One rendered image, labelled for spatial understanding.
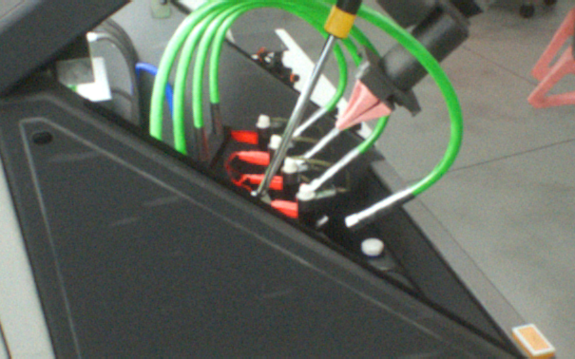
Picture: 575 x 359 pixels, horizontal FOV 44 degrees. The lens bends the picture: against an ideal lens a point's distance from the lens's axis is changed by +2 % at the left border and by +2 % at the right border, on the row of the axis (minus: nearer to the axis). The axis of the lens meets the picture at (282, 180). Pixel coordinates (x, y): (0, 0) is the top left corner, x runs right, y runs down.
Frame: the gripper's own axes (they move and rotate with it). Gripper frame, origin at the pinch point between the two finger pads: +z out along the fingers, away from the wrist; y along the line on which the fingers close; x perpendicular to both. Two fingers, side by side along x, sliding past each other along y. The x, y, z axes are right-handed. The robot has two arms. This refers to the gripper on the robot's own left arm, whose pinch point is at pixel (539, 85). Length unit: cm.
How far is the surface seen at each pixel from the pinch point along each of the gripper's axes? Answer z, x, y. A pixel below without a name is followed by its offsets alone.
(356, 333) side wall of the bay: 15.3, -3.6, 29.8
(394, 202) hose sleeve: 22.0, 1.0, 4.5
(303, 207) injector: 36.1, -4.1, 1.6
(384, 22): 7.2, -16.5, -0.5
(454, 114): 9.3, -2.8, 0.2
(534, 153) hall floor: 123, 133, -198
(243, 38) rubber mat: 90, -15, -85
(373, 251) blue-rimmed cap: 54, 20, -17
